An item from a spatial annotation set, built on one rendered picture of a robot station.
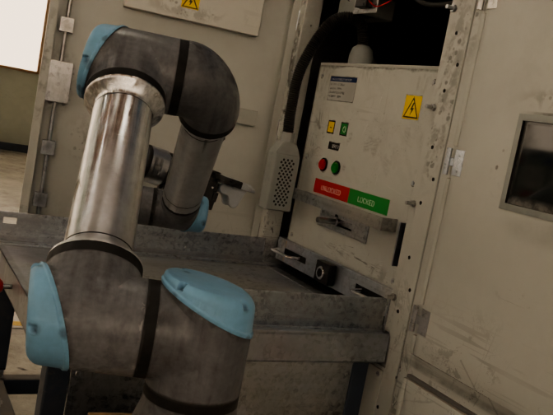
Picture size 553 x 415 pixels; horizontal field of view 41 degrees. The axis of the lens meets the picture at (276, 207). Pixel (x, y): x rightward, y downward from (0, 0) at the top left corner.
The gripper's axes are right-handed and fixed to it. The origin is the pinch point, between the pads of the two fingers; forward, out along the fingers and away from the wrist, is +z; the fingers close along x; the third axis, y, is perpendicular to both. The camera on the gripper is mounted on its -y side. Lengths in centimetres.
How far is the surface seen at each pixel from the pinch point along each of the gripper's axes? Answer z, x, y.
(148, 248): -7.1, -27.6, 22.8
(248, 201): 19.2, -36.3, 4.5
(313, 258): 26.9, -8.2, 11.7
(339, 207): 21.7, 3.1, -2.3
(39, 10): 111, -1109, -139
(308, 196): 21.7, -11.4, -2.2
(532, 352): 21, 67, 9
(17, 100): 121, -1100, 8
